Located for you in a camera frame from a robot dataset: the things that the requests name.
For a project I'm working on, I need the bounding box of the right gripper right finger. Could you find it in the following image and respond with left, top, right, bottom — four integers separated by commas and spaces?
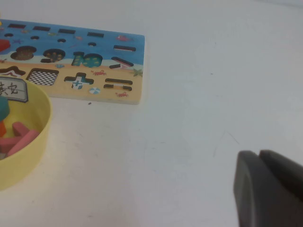
258, 149, 303, 196

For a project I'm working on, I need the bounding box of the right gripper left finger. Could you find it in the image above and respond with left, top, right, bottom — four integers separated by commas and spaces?
233, 150, 303, 227

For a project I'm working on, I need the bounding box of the ocean print wooden puzzle board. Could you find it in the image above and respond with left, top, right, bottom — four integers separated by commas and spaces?
0, 18, 145, 106

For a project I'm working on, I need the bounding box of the yellow plastic bowl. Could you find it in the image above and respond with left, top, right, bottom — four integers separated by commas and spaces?
0, 79, 53, 191

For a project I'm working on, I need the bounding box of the pink angle sign piece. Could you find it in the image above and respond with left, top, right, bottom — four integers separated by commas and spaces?
12, 122, 31, 137

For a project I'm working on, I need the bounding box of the red number seven piece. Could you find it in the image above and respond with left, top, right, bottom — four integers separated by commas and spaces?
0, 39, 11, 52

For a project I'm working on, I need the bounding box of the pink trapezoid block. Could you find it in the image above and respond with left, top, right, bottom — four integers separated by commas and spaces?
0, 129, 41, 158

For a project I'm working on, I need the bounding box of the white label marked 其它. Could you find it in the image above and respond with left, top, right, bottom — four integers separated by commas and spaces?
0, 75, 29, 104

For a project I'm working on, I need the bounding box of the teal heart block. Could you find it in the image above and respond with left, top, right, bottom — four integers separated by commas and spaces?
0, 96, 10, 119

